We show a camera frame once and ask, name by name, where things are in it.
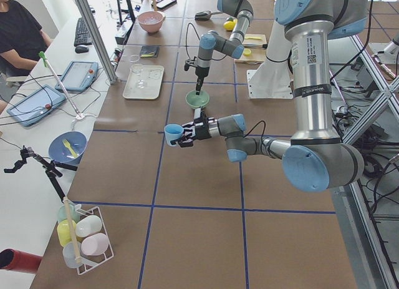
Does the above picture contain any black keyboard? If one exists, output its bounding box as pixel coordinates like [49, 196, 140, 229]
[74, 17, 92, 47]

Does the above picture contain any pink cup in rack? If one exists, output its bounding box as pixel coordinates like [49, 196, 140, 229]
[81, 233, 109, 256]

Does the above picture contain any black computer mouse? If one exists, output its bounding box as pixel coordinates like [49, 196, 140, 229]
[75, 45, 89, 54]

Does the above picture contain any lemon half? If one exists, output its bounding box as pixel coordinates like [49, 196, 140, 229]
[243, 48, 252, 56]

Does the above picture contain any near teach pendant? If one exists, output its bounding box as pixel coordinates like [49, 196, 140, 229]
[6, 85, 66, 127]

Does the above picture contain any green cup in rack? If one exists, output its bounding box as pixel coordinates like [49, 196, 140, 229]
[56, 202, 81, 223]

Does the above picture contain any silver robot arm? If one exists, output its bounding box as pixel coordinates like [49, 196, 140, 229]
[185, 0, 253, 95]
[164, 0, 367, 192]

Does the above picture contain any metal ice scoop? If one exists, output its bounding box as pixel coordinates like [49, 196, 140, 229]
[195, 11, 222, 21]

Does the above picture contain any glass lid on table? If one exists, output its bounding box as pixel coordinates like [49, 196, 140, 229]
[128, 54, 140, 62]

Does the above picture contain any person in black shirt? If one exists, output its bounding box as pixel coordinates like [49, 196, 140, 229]
[1, 0, 52, 77]

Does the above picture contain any light blue cup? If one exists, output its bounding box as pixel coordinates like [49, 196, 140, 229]
[164, 124, 184, 147]

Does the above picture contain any teach pendant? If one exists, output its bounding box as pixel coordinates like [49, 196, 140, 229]
[6, 85, 66, 127]
[60, 61, 99, 92]

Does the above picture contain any blue bowl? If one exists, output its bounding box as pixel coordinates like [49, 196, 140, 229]
[48, 131, 87, 165]

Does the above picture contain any black tripod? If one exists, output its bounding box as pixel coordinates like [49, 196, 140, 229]
[3, 147, 79, 202]

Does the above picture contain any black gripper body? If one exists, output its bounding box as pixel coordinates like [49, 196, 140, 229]
[182, 107, 218, 141]
[184, 57, 209, 79]

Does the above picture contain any wooden cutting board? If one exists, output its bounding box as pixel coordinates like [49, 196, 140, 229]
[234, 34, 267, 64]

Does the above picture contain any white tray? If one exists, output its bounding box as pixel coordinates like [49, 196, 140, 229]
[122, 64, 165, 100]

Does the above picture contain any aluminium frame post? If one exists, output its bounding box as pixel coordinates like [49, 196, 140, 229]
[74, 0, 117, 84]

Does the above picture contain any yellow fork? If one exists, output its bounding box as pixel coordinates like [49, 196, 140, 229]
[62, 139, 78, 159]

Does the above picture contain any white cup rack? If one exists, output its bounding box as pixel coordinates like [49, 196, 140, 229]
[56, 196, 115, 276]

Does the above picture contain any green bowl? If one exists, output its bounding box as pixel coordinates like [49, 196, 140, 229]
[185, 91, 209, 109]

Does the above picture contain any far teach pendant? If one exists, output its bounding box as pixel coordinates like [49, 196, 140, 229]
[60, 61, 99, 92]

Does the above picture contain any pink bowl of ice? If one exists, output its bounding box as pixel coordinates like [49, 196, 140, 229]
[137, 11, 166, 34]

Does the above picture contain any yellow cup in rack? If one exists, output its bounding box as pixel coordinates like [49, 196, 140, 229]
[57, 219, 72, 247]

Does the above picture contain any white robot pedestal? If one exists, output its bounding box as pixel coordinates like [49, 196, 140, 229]
[248, 21, 292, 99]

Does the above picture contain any wine glass on tray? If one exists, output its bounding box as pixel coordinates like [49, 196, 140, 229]
[130, 63, 147, 89]

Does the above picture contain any pink rod with stand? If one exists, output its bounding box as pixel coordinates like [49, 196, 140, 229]
[39, 51, 98, 130]

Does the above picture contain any red cylinder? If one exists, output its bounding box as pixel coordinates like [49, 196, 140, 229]
[1, 248, 42, 274]

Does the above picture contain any white cup in rack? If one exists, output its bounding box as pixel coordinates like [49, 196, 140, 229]
[75, 215, 102, 237]

